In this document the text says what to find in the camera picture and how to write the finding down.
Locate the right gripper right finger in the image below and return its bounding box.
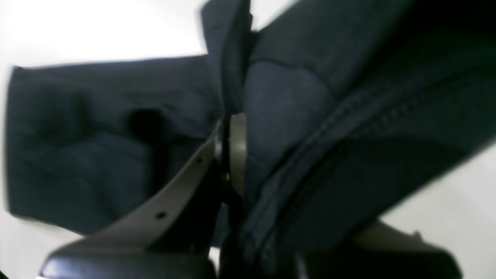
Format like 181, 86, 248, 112
294, 221, 463, 279

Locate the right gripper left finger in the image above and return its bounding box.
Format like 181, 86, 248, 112
39, 114, 246, 279

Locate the black T-shirt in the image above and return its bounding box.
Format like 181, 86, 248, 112
5, 0, 495, 279

